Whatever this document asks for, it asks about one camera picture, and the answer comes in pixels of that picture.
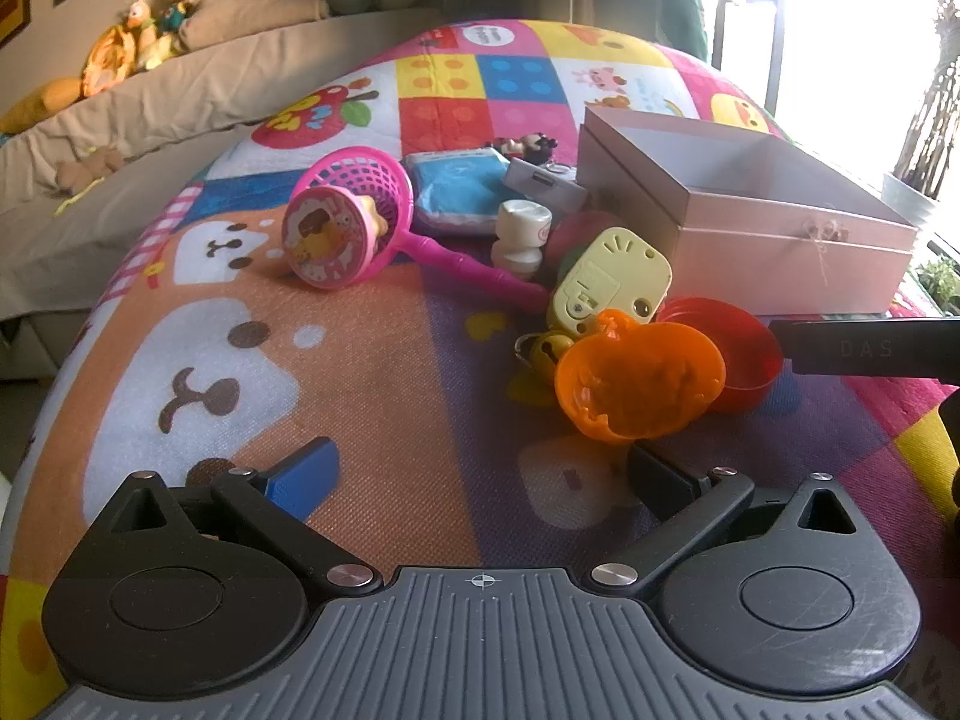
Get cartoon figure keychain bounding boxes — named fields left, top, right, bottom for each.
left=491, top=133, right=560, bottom=166

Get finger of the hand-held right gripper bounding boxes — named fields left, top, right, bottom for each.
left=768, top=318, right=960, bottom=380

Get silver card case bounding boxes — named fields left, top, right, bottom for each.
left=504, top=159, right=590, bottom=212

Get red plastic bowl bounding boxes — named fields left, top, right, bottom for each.
left=656, top=296, right=785, bottom=413

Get yellow toy phone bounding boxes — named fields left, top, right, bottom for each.
left=546, top=227, right=673, bottom=340

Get green hanging cloth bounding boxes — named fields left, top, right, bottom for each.
left=655, top=0, right=710, bottom=65

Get beige pillow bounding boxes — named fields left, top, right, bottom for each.
left=178, top=0, right=332, bottom=55

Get pink toy net scoop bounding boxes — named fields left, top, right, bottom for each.
left=292, top=148, right=550, bottom=314

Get yellow plush cushion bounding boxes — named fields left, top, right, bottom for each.
left=0, top=78, right=85, bottom=136

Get small white bottle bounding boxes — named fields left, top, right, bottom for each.
left=491, top=199, right=554, bottom=280

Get small brown plush toy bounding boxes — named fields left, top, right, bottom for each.
left=55, top=148, right=127, bottom=197

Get metal plant bucket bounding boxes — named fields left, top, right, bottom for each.
left=881, top=171, right=943, bottom=230

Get yellow duck plush toy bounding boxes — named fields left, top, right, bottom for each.
left=81, top=0, right=163, bottom=98

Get dry branch plant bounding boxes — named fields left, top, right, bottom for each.
left=892, top=52, right=960, bottom=200

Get beige sofa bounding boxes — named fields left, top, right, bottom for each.
left=0, top=7, right=445, bottom=383

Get round pink cartoon toy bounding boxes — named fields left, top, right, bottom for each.
left=281, top=187, right=392, bottom=292

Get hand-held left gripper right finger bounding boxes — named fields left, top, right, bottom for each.
left=589, top=444, right=871, bottom=598

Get colourful cartoon play mat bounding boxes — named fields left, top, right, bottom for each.
left=0, top=18, right=960, bottom=720

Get pink cardboard box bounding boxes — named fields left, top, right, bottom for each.
left=576, top=105, right=920, bottom=316

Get blue tissue packet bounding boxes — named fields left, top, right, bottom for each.
left=403, top=148, right=515, bottom=238

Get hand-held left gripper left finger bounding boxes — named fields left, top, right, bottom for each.
left=84, top=436, right=383, bottom=598

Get small green plant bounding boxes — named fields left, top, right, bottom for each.
left=915, top=258, right=960, bottom=316

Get orange pumpkin toy container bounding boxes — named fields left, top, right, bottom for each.
left=555, top=309, right=727, bottom=445

